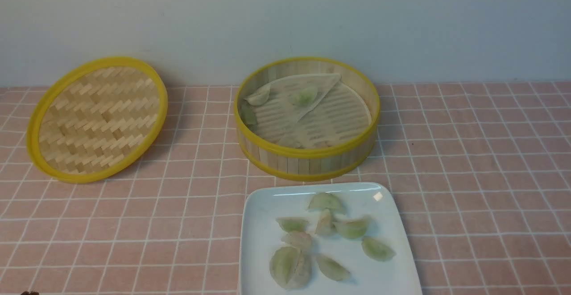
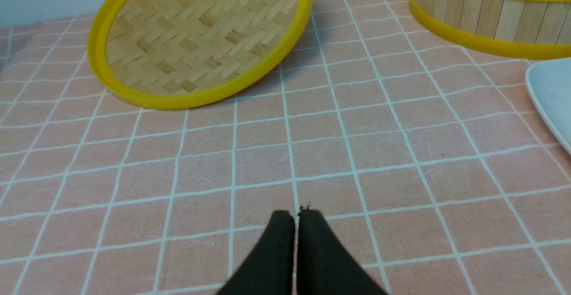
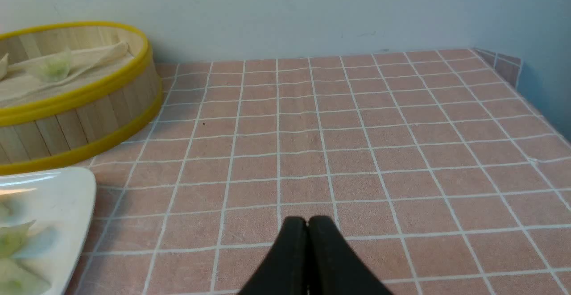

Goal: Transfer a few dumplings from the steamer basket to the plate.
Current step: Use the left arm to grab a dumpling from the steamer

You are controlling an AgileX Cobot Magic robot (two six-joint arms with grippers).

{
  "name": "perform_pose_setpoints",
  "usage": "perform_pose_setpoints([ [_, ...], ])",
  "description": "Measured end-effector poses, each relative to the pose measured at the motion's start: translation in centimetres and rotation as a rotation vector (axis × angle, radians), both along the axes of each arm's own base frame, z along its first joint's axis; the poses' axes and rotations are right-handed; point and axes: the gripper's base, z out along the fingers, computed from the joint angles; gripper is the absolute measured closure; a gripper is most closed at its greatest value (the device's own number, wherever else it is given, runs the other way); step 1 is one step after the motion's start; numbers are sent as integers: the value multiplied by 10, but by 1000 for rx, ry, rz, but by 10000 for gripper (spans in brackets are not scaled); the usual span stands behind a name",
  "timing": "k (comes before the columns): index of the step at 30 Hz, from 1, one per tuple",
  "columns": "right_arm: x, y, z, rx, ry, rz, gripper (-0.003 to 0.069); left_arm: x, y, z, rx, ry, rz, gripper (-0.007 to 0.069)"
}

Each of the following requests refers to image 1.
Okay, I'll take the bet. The bamboo steamer basket yellow rim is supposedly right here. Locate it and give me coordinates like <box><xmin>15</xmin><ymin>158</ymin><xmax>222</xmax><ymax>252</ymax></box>
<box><xmin>234</xmin><ymin>57</ymin><xmax>381</xmax><ymax>182</ymax></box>

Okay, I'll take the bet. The green dumpling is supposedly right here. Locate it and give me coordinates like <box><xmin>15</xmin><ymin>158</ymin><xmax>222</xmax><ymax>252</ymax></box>
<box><xmin>288</xmin><ymin>85</ymin><xmax>319</xmax><ymax>108</ymax></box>

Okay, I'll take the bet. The pale dumpling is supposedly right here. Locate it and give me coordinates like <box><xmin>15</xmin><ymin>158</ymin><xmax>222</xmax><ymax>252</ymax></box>
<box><xmin>245</xmin><ymin>83</ymin><xmax>271</xmax><ymax>106</ymax></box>
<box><xmin>287</xmin><ymin>250</ymin><xmax>312</xmax><ymax>290</ymax></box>

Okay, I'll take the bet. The green dumpling plate top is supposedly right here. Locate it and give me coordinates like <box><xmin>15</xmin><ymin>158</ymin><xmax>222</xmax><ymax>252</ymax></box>
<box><xmin>307</xmin><ymin>192</ymin><xmax>347</xmax><ymax>215</ymax></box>

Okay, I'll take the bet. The green dumpling plate left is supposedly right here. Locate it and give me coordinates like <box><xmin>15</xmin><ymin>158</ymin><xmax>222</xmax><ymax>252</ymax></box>
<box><xmin>276</xmin><ymin>216</ymin><xmax>309</xmax><ymax>233</ymax></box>

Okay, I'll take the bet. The pale dumpling plate centre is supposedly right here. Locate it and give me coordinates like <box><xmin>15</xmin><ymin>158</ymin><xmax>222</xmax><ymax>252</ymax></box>
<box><xmin>314</xmin><ymin>209</ymin><xmax>336</xmax><ymax>237</ymax></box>

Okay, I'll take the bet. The pale dumpling plate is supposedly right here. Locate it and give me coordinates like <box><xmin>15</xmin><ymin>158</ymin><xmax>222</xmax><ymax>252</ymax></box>
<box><xmin>281</xmin><ymin>231</ymin><xmax>313</xmax><ymax>252</ymax></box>
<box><xmin>314</xmin><ymin>209</ymin><xmax>336</xmax><ymax>237</ymax></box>

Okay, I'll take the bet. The pale dumpling plate middle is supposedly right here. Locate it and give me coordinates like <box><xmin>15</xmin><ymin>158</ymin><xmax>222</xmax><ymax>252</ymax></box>
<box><xmin>281</xmin><ymin>231</ymin><xmax>313</xmax><ymax>252</ymax></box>

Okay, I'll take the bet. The green dumpling plate right centre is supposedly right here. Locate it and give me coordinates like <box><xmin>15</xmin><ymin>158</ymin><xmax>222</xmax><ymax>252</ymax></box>
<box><xmin>333</xmin><ymin>216</ymin><xmax>371</xmax><ymax>240</ymax></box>

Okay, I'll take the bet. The white square plate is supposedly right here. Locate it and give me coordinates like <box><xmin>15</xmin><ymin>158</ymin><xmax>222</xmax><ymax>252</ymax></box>
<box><xmin>239</xmin><ymin>183</ymin><xmax>422</xmax><ymax>295</ymax></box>

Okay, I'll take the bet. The large green dumpling plate bottom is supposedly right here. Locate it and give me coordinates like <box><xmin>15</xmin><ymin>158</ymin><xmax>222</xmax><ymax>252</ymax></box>
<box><xmin>269</xmin><ymin>246</ymin><xmax>302</xmax><ymax>290</ymax></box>

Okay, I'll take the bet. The green dumpling plate bottom right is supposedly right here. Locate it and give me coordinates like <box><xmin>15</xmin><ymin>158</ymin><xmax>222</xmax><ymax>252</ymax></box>
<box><xmin>316</xmin><ymin>254</ymin><xmax>352</xmax><ymax>282</ymax></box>

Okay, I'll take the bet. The green dumpling plate far right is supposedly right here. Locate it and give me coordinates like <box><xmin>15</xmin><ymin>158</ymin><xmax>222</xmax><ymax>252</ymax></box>
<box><xmin>361</xmin><ymin>236</ymin><xmax>396</xmax><ymax>262</ymax></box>

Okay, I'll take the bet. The pale dumpling beside large one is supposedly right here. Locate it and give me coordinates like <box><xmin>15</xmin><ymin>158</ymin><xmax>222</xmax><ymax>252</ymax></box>
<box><xmin>287</xmin><ymin>250</ymin><xmax>312</xmax><ymax>290</ymax></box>

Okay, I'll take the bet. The bamboo steamer lid yellow rim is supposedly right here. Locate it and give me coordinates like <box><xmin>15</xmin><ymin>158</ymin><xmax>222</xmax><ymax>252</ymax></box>
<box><xmin>26</xmin><ymin>57</ymin><xmax>169</xmax><ymax>183</ymax></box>

